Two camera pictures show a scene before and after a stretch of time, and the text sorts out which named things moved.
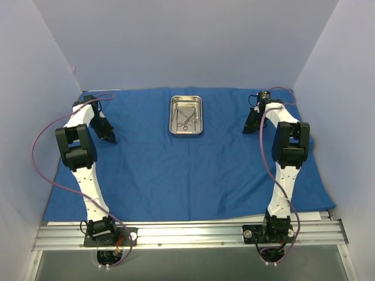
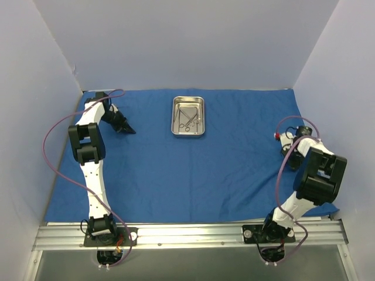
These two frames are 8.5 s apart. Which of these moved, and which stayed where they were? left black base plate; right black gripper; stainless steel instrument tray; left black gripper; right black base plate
Moved: left black gripper; right black gripper
Stayed: stainless steel instrument tray; left black base plate; right black base plate
